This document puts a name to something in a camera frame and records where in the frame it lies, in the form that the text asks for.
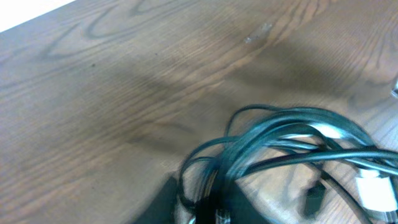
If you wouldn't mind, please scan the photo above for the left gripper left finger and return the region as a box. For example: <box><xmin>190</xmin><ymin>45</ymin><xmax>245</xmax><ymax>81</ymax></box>
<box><xmin>131</xmin><ymin>175</ymin><xmax>182</xmax><ymax>224</ymax></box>

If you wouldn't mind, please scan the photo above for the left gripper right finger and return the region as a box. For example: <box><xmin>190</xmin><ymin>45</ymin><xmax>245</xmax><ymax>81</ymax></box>
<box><xmin>195</xmin><ymin>184</ymin><xmax>272</xmax><ymax>224</ymax></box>

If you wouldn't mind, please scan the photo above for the black USB cable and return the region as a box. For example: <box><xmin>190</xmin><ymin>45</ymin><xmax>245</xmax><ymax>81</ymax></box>
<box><xmin>178</xmin><ymin>104</ymin><xmax>398</xmax><ymax>224</ymax></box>

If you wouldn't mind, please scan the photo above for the white USB cable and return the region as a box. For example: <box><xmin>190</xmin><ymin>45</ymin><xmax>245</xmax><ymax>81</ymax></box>
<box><xmin>276</xmin><ymin>123</ymin><xmax>398</xmax><ymax>222</ymax></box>

